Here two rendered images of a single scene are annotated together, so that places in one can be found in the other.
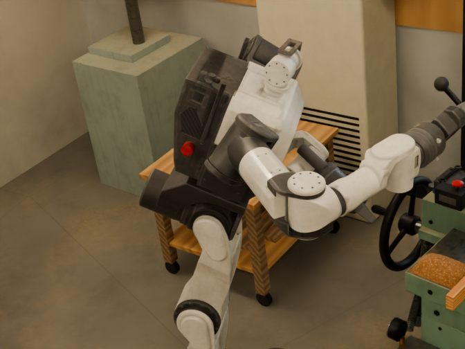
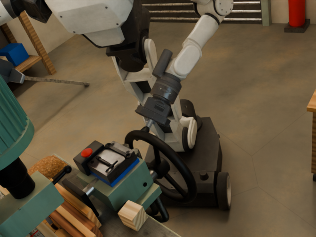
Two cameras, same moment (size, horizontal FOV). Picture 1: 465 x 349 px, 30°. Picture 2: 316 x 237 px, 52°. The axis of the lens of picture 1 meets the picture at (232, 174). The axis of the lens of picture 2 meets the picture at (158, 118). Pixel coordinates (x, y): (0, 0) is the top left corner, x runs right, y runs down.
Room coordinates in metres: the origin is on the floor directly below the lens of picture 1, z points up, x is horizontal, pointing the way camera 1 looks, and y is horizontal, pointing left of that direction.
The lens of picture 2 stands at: (2.16, -1.22, 1.53)
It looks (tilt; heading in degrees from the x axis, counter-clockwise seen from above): 36 degrees down; 97
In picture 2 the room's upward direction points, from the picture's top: 19 degrees counter-clockwise
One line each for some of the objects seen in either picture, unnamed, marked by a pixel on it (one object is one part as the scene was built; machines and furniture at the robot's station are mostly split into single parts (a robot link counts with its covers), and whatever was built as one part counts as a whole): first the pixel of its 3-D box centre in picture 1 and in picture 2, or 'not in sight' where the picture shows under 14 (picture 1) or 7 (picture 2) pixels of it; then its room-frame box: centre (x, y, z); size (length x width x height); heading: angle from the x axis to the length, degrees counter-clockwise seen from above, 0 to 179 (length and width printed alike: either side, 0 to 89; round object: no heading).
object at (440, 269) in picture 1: (442, 266); (39, 170); (1.68, -0.49, 0.92); 0.14 x 0.09 x 0.04; 43
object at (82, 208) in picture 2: not in sight; (72, 202); (1.82, -0.66, 0.93); 0.19 x 0.02 x 0.07; 133
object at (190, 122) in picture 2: not in sight; (177, 134); (2.06, 0.28, 0.28); 0.21 x 0.20 x 0.13; 73
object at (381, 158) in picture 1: (389, 163); not in sight; (1.59, -0.34, 1.29); 0.13 x 0.07 x 0.09; 126
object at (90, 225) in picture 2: not in sight; (78, 217); (1.83, -0.70, 0.92); 0.16 x 0.02 x 0.05; 133
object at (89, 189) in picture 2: not in sight; (89, 190); (1.87, -0.65, 0.95); 0.09 x 0.07 x 0.09; 133
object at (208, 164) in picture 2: not in sight; (180, 148); (2.05, 0.25, 0.19); 0.64 x 0.52 x 0.33; 73
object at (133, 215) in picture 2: not in sight; (132, 215); (1.97, -0.73, 0.92); 0.05 x 0.04 x 0.04; 140
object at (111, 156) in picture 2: (454, 185); (105, 159); (1.92, -0.59, 0.99); 0.13 x 0.11 x 0.06; 133
